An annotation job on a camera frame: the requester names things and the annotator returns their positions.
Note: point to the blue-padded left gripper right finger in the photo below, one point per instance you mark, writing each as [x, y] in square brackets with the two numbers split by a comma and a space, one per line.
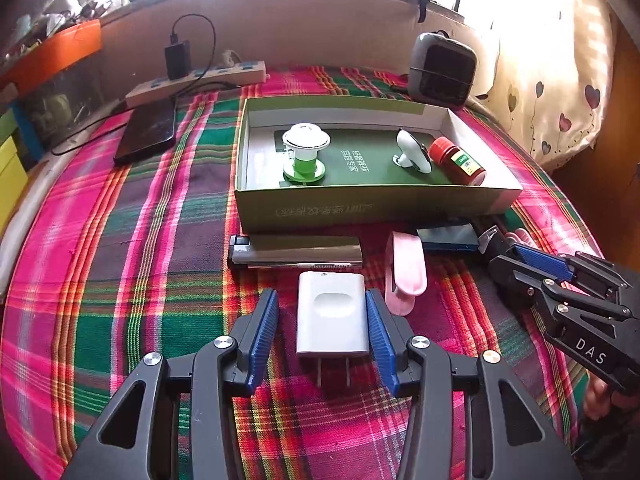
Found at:
[388, 337]

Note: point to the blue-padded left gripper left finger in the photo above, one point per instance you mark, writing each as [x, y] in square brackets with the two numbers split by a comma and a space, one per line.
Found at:
[253, 334]

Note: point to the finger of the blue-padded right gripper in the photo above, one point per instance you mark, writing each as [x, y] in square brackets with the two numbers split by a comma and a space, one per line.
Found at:
[550, 264]
[519, 284]

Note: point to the white usb charger plug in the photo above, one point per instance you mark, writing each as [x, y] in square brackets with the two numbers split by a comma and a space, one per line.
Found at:
[331, 318]

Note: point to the blue rectangular box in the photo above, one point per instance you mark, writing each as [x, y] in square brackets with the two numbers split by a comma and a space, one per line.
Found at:
[459, 237]

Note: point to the grey black rectangular device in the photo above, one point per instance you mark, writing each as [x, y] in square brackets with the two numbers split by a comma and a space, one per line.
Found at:
[309, 252]

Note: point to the red cap brown bottle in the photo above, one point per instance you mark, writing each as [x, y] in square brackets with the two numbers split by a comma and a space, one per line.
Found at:
[457, 165]

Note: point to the white mushroom shaped object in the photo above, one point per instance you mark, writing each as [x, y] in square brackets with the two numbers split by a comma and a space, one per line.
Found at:
[413, 154]

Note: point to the white and green spool container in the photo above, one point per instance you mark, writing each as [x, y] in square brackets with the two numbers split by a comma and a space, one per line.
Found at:
[305, 141]

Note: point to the plaid pink green tablecloth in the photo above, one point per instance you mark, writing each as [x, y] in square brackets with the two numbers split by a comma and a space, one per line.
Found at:
[123, 261]

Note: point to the heart pattern curtain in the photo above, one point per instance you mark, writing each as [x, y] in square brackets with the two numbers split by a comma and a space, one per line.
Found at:
[546, 70]

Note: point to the green and white cardboard tray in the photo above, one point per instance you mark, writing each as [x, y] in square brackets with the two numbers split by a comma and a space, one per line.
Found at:
[369, 176]

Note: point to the grey portable fan heater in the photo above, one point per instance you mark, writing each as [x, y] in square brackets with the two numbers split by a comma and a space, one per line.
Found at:
[441, 71]

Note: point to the black smartphone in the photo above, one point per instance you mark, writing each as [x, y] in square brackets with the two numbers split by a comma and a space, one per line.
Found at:
[150, 131]

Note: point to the white power strip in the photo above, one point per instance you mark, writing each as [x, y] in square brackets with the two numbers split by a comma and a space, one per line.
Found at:
[253, 72]

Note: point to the yellow green boxes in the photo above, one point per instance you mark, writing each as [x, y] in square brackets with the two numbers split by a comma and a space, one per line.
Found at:
[13, 177]

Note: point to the white plug in strip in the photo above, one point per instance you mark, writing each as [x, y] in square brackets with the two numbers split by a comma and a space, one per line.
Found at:
[230, 58]

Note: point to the black charger adapter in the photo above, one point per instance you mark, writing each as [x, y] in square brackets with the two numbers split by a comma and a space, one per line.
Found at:
[178, 60]

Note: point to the orange storage box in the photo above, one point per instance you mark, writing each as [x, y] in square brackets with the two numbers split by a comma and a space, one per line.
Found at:
[57, 53]

